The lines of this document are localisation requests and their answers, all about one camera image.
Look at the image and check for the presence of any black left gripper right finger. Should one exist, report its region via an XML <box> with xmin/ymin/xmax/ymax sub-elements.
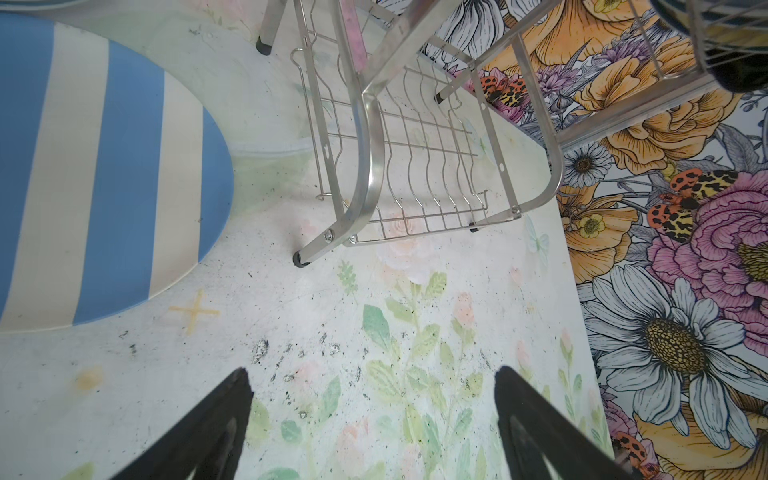
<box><xmin>494</xmin><ymin>366</ymin><xmax>631</xmax><ymax>479</ymax></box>

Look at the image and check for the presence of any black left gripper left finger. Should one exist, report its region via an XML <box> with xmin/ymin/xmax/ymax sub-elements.
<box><xmin>114</xmin><ymin>368</ymin><xmax>253</xmax><ymax>479</ymax></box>

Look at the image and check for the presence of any blue white striped plate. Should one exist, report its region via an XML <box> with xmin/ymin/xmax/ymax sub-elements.
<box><xmin>1</xmin><ymin>13</ymin><xmax>234</xmax><ymax>332</ymax></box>

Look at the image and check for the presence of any steel wire dish rack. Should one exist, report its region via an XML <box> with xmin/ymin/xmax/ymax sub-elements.
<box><xmin>255</xmin><ymin>0</ymin><xmax>768</xmax><ymax>269</ymax></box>

